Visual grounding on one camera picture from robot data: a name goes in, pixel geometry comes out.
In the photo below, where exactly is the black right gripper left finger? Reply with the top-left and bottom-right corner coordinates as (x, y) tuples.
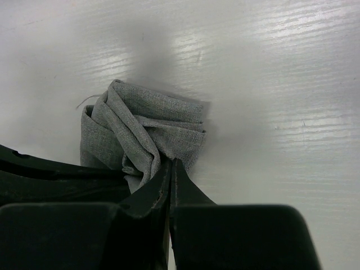
(1, 162), (172, 269)

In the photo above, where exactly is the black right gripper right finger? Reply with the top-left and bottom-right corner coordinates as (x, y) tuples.
(170, 159), (321, 269)

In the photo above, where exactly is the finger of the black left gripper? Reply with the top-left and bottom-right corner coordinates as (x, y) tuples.
(1, 146), (131, 206)

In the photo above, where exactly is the grey cloth napkin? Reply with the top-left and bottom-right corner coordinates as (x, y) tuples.
(80, 79), (206, 192)

